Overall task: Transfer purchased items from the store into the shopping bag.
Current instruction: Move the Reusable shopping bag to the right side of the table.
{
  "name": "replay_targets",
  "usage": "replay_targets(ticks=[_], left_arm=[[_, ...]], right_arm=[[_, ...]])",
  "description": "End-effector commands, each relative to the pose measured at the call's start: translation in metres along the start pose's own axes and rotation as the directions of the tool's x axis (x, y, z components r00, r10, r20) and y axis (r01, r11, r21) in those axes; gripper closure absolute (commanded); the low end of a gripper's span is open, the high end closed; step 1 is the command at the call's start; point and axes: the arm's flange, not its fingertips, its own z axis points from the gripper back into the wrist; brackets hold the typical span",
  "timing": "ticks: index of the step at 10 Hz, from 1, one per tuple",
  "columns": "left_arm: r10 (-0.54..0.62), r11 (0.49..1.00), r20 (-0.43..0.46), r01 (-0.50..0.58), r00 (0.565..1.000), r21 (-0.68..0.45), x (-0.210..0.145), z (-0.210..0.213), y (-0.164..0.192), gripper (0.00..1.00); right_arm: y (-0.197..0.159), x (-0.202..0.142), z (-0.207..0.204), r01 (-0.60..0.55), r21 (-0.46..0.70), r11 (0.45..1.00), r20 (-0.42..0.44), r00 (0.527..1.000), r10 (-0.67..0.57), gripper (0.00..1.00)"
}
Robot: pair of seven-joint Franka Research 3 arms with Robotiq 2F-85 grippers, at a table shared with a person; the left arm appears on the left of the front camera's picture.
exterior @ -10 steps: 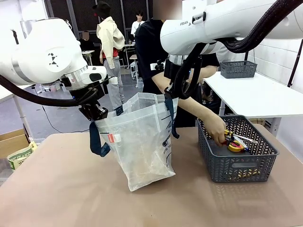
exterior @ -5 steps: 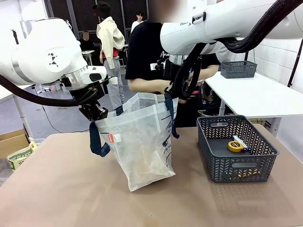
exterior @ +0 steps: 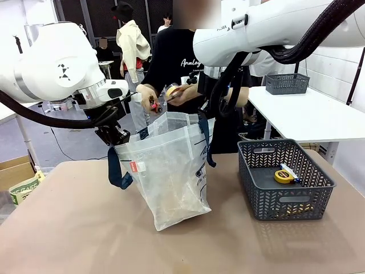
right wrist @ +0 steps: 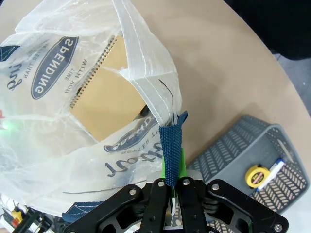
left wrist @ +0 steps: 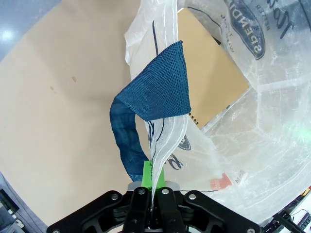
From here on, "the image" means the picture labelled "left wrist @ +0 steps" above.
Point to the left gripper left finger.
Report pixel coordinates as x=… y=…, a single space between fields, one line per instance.
x=136 y=206

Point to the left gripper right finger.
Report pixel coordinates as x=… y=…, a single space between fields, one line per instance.
x=170 y=208

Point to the red labelled packet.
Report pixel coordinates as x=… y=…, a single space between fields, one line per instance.
x=219 y=183

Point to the clear plastic zip bag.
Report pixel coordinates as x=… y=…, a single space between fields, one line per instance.
x=267 y=121

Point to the brown spiral notebook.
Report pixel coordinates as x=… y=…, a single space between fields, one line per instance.
x=209 y=80

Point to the dark equipment case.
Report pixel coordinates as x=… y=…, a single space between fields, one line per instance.
x=8 y=201

